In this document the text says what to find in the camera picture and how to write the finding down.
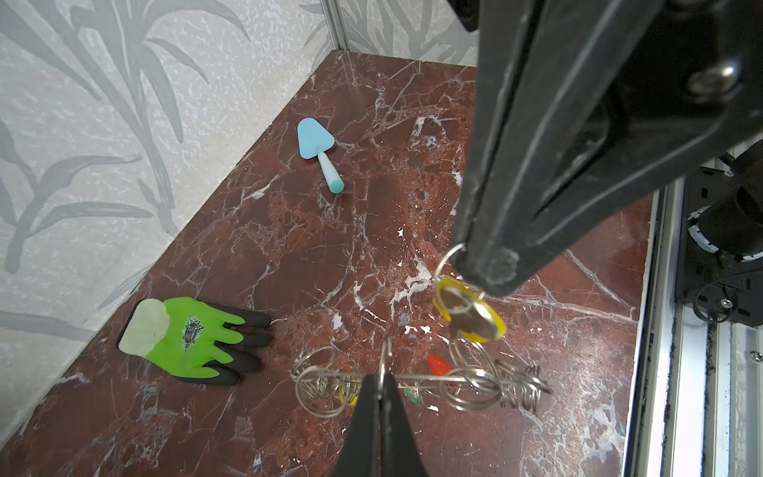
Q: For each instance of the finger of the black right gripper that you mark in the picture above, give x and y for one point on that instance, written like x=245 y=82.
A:
x=535 y=57

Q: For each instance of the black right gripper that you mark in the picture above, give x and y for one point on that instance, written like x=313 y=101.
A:
x=691 y=89

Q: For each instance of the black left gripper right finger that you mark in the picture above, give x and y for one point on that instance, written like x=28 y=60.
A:
x=399 y=454

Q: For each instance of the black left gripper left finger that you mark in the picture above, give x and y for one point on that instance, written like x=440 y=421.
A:
x=361 y=453

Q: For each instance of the metal keyring bunch with tags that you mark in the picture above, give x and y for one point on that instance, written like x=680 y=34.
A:
x=470 y=380

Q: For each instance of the yellow key tag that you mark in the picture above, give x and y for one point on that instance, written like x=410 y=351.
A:
x=466 y=311

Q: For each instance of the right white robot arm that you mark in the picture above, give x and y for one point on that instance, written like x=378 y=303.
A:
x=584 y=107

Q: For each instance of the green and black work glove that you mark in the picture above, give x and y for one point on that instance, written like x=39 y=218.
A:
x=196 y=342

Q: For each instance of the light blue toy trowel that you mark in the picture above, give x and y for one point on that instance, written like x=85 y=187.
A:
x=314 y=141

